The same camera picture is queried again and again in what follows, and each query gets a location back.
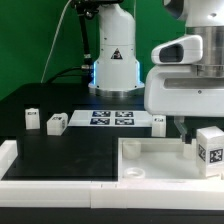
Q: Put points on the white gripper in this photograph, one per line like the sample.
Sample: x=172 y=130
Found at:
x=177 y=91

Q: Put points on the white square tabletop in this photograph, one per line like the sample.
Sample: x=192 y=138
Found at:
x=159 y=159

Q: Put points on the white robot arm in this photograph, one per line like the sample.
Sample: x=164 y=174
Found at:
x=116 y=71

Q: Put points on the white U-shaped obstacle fence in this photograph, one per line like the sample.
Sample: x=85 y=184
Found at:
x=122 y=194

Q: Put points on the white fiducial marker plate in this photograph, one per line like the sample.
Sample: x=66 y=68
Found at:
x=110 y=118

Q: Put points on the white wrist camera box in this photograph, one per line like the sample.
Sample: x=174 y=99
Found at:
x=187 y=49

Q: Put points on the black camera stand pole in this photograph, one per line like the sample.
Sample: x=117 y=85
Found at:
x=86 y=10

